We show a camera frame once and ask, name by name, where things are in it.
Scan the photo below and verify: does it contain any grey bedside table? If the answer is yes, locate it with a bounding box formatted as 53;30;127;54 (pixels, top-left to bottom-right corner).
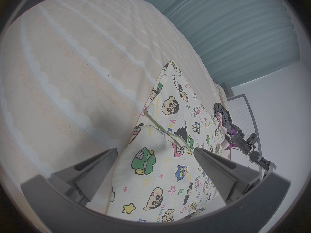
224;82;235;96

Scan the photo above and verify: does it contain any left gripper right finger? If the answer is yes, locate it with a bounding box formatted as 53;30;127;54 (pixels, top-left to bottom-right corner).
194;147;260;202

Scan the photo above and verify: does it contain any white printed pyjama top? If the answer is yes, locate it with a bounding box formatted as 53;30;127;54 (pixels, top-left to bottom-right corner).
105;60;230;224

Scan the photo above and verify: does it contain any pink garment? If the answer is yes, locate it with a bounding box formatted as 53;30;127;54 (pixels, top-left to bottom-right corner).
217;113;235;151

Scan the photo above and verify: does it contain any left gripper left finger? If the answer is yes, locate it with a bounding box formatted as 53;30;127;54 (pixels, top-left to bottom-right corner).
50;148;118;202

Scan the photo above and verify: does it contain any blue-green curtain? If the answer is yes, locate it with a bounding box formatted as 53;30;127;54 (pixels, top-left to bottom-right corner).
95;0;302;88

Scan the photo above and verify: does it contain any cream pillow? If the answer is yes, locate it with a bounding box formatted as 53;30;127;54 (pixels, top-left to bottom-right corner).
213;82;229;101

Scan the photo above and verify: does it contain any bed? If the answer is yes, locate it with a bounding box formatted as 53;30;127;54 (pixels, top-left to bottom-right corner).
0;0;263;221

